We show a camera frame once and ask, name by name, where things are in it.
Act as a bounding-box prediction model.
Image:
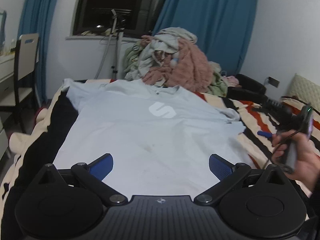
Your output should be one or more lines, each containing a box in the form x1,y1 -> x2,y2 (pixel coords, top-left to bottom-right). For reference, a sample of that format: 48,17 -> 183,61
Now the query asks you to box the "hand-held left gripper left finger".
32,153 -> 128,205

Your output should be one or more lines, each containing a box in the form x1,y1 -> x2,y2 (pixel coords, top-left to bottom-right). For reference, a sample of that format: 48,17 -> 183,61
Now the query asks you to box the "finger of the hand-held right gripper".
257,130 -> 275,141
251,104 -> 271,115

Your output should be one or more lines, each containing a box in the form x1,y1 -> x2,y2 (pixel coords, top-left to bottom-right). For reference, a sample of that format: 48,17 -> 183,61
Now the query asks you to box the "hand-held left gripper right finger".
194,154 -> 290,205

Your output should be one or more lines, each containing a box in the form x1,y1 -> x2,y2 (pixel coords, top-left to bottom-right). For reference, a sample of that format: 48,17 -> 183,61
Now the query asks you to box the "light blue t-shirt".
53,78 -> 253,198

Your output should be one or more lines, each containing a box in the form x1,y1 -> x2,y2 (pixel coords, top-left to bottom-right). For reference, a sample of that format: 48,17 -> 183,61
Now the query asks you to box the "person's right hand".
271,129 -> 320,193

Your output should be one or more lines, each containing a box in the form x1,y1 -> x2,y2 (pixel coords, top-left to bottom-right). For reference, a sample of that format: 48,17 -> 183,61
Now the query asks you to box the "red black cream striped blanket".
0,79 -> 320,230

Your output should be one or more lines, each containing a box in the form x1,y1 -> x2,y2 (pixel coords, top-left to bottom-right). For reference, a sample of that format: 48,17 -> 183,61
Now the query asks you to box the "black bag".
226,73 -> 267,103

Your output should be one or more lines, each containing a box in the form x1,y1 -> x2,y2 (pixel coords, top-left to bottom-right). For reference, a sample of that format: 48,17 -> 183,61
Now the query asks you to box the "cream quilted headboard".
287,73 -> 320,107

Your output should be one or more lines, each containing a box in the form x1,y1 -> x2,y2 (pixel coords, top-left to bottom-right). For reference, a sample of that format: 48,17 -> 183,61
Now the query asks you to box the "pink garment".
224,76 -> 240,86

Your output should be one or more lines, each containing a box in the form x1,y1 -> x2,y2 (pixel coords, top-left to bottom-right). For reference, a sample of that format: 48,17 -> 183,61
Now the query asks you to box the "pale green blanket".
209,61 -> 228,97

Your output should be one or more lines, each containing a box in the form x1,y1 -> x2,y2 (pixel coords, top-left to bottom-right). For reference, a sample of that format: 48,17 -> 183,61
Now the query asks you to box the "pink fluffy blanket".
142,35 -> 213,93

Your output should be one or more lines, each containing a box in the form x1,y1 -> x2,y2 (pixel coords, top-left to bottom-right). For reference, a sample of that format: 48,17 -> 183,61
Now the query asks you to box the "blue curtain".
17,0 -> 63,103
152,0 -> 258,81

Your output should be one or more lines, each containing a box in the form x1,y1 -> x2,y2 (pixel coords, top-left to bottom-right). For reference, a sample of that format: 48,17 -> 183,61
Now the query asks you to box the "green flower-print blanket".
123,41 -> 147,81

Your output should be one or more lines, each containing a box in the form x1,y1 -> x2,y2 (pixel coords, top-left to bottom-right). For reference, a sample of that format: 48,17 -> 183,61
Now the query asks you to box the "grey hooded garment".
138,26 -> 198,77

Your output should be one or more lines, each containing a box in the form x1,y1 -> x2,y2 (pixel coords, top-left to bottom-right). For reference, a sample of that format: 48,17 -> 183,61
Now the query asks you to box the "grey black chair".
0,32 -> 40,133

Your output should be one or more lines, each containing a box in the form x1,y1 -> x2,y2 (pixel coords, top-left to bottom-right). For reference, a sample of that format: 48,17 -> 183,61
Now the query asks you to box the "cream cloth on windowsill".
77,28 -> 118,37

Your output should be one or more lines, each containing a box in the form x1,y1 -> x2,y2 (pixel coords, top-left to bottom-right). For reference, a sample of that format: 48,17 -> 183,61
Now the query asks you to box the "white desk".
0,54 -> 16,100

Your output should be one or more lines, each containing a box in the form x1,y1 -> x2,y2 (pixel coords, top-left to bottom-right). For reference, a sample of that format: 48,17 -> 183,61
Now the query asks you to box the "dark window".
65,0 -> 171,40

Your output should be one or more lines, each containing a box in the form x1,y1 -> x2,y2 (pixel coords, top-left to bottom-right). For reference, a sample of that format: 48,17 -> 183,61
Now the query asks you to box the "wavy-edged mirror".
0,10 -> 7,46

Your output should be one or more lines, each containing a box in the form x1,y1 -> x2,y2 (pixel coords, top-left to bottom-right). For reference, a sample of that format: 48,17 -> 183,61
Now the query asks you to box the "black cable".
261,134 -> 290,172

